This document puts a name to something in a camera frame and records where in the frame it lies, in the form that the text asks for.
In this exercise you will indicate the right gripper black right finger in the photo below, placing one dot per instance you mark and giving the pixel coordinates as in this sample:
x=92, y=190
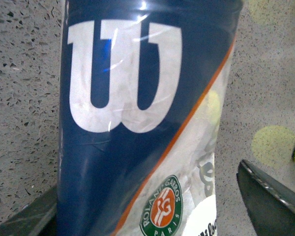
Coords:
x=270, y=205

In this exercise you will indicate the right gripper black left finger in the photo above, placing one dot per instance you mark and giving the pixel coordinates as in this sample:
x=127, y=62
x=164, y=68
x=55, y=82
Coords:
x=38, y=219

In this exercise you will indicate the clear Wilson tennis ball can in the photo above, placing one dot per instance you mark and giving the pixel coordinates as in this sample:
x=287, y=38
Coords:
x=142, y=88

